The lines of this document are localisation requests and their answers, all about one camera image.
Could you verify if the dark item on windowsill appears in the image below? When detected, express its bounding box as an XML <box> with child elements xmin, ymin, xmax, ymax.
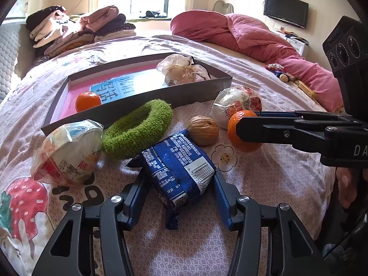
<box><xmin>139</xmin><ymin>10</ymin><xmax>168</xmax><ymax>18</ymax></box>

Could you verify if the grey quilted headboard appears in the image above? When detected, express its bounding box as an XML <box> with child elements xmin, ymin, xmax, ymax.
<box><xmin>0</xmin><ymin>21</ymin><xmax>36</xmax><ymax>104</ymax></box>

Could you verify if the green knitted ring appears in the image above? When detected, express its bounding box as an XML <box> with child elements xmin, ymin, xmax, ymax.
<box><xmin>102</xmin><ymin>99</ymin><xmax>173</xmax><ymax>160</ymax></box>

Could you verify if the brown walnut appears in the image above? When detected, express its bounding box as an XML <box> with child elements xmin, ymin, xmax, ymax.
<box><xmin>188</xmin><ymin>115</ymin><xmax>219</xmax><ymax>146</ymax></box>

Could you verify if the pink and dark clothes stack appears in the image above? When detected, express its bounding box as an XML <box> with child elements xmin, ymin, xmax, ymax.
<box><xmin>80</xmin><ymin>5</ymin><xmax>137</xmax><ymax>42</ymax></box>

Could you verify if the crumpled clear plastic bag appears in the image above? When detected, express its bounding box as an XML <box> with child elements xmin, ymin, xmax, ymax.
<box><xmin>156</xmin><ymin>54</ymin><xmax>211</xmax><ymax>87</ymax></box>

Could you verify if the shallow grey cardboard box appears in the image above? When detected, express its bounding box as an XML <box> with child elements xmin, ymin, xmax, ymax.
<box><xmin>41</xmin><ymin>53</ymin><xmax>233</xmax><ymax>137</ymax></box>

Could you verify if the small yellow item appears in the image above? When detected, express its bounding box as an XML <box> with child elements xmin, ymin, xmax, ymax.
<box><xmin>296</xmin><ymin>80</ymin><xmax>317</xmax><ymax>99</ymax></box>

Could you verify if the small colourful toy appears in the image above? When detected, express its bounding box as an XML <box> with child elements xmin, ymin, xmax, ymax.
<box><xmin>266</xmin><ymin>63</ymin><xmax>296</xmax><ymax>83</ymax></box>

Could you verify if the pink quilted blanket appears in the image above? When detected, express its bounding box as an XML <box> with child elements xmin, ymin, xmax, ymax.
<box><xmin>170</xmin><ymin>11</ymin><xmax>344</xmax><ymax>112</ymax></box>

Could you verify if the blue snack packet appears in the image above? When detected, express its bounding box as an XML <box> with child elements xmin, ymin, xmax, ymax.
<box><xmin>126</xmin><ymin>129</ymin><xmax>217</xmax><ymax>230</ymax></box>

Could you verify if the beige and black clothes stack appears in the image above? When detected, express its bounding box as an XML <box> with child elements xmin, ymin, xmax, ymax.
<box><xmin>26</xmin><ymin>5</ymin><xmax>95</xmax><ymax>58</ymax></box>

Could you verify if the white cabinet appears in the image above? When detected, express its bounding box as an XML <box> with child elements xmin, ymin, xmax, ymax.
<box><xmin>275</xmin><ymin>30</ymin><xmax>310</xmax><ymax>57</ymax></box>

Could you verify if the pink book with blue label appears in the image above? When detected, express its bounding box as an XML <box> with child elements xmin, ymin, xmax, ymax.
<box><xmin>59</xmin><ymin>63</ymin><xmax>169</xmax><ymax>121</ymax></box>

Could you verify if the white heart wire frame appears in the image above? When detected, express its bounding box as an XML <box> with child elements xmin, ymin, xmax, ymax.
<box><xmin>213</xmin><ymin>0</ymin><xmax>235</xmax><ymax>14</ymax></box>

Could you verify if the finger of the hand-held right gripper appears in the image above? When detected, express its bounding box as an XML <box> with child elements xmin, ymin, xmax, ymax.
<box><xmin>236</xmin><ymin>116</ymin><xmax>329</xmax><ymax>150</ymax></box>
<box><xmin>259</xmin><ymin>110</ymin><xmax>360</xmax><ymax>127</ymax></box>

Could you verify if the orange tangerine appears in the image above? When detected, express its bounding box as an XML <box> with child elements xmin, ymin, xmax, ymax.
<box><xmin>228</xmin><ymin>110</ymin><xmax>261</xmax><ymax>153</ymax></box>
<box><xmin>75</xmin><ymin>91</ymin><xmax>102</xmax><ymax>113</ymax></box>

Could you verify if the person's right hand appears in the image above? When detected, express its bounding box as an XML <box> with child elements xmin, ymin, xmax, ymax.
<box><xmin>336</xmin><ymin>167</ymin><xmax>368</xmax><ymax>209</ymax></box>

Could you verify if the black flat television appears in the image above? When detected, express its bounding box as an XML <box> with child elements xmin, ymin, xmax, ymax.
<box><xmin>264</xmin><ymin>0</ymin><xmax>309</xmax><ymax>29</ymax></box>

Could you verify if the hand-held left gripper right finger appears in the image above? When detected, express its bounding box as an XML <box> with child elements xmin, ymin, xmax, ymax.
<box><xmin>211</xmin><ymin>172</ymin><xmax>331</xmax><ymax>276</ymax></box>

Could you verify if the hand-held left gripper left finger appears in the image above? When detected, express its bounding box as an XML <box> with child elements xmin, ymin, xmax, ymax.
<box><xmin>32</xmin><ymin>175</ymin><xmax>150</xmax><ymax>276</ymax></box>

